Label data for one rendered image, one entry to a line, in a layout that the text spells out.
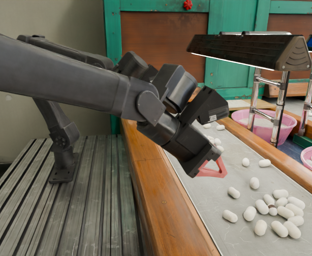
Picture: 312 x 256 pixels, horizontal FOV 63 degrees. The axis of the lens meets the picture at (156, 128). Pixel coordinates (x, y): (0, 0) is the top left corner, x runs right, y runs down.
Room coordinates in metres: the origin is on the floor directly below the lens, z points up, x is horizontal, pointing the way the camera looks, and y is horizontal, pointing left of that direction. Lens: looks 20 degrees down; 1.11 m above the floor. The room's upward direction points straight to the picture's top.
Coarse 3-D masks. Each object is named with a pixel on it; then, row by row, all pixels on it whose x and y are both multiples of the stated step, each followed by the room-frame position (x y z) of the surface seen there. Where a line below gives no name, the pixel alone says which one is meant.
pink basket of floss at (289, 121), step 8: (240, 112) 1.18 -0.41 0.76; (248, 112) 1.19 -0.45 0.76; (264, 112) 1.18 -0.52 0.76; (272, 112) 1.17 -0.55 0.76; (288, 120) 1.08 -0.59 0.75; (296, 120) 1.03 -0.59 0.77; (256, 128) 0.96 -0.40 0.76; (264, 128) 0.94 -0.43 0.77; (272, 128) 0.94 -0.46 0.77; (280, 128) 0.94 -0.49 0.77; (288, 128) 0.95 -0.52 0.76; (264, 136) 0.96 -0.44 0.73; (280, 136) 0.96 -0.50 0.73; (280, 144) 0.99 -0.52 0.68
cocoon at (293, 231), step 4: (284, 224) 0.41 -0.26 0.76; (288, 224) 0.41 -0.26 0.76; (292, 224) 0.41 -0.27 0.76; (288, 228) 0.40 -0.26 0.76; (292, 228) 0.40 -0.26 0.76; (296, 228) 0.40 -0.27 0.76; (288, 232) 0.40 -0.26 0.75; (292, 232) 0.39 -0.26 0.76; (296, 232) 0.39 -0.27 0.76; (300, 232) 0.39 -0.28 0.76; (292, 236) 0.39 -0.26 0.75; (296, 236) 0.39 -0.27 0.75
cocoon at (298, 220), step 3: (294, 216) 0.43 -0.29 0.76; (297, 216) 0.43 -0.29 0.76; (300, 216) 0.43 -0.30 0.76; (288, 219) 0.43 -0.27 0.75; (291, 219) 0.43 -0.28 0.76; (294, 219) 0.42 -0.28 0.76; (297, 219) 0.42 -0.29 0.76; (300, 219) 0.43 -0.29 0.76; (303, 219) 0.43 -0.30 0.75; (294, 222) 0.42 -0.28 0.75; (297, 222) 0.42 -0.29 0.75; (300, 222) 0.42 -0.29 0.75; (303, 222) 0.43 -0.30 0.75; (297, 225) 0.42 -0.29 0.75; (300, 225) 0.42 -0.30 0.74
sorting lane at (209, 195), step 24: (240, 144) 0.84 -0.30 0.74; (216, 168) 0.67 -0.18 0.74; (240, 168) 0.67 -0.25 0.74; (264, 168) 0.67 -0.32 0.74; (192, 192) 0.55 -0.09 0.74; (216, 192) 0.55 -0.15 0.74; (240, 192) 0.55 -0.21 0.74; (264, 192) 0.55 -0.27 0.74; (288, 192) 0.55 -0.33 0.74; (216, 216) 0.46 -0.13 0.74; (240, 216) 0.46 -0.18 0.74; (264, 216) 0.46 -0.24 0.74; (216, 240) 0.39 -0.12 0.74; (240, 240) 0.39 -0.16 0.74; (264, 240) 0.39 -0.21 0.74; (288, 240) 0.39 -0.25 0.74
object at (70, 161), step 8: (56, 152) 0.77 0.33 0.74; (64, 152) 0.77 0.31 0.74; (72, 152) 0.80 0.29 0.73; (56, 160) 0.77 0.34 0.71; (64, 160) 0.77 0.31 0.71; (72, 160) 0.79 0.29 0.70; (56, 168) 0.77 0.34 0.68; (64, 168) 0.77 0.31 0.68; (72, 168) 0.78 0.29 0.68; (56, 176) 0.72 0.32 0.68; (64, 176) 0.72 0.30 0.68; (72, 176) 0.73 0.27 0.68
